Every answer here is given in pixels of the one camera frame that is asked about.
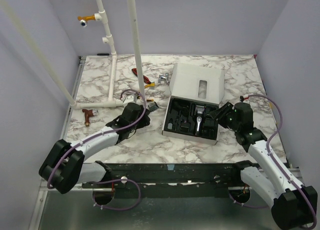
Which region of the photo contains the clear black clipper guard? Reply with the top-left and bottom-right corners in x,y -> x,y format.
148,101 -> 159,112

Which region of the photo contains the white hair clipper kit box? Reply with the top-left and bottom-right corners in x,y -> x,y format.
161,63 -> 225,145

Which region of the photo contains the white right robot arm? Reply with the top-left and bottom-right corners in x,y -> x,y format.
209,102 -> 318,230

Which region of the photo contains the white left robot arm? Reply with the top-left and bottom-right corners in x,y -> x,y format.
38,102 -> 150,194

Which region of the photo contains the small oil bottle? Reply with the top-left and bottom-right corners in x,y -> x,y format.
167,123 -> 173,130

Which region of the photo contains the red black utility knife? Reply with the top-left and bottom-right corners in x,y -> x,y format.
131,67 -> 152,85

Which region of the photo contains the brown garden faucet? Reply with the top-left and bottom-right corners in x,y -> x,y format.
82,109 -> 99,127

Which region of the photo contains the chrome faucet fitting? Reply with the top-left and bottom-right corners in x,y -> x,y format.
158,72 -> 170,84

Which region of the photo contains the black guard comb in tray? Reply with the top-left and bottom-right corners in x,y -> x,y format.
180,124 -> 190,132

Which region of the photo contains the orange faucet on pipe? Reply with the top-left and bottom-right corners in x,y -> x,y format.
77,15 -> 96,28

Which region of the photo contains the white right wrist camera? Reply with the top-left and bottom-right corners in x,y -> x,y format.
239,95 -> 249,102

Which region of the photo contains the white PVC pipe frame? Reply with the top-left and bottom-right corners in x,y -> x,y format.
0,0 -> 147,109

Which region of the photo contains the yellow wire brush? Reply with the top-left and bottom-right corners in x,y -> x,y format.
144,82 -> 156,90

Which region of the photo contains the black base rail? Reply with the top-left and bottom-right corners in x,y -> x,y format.
82,163 -> 251,203

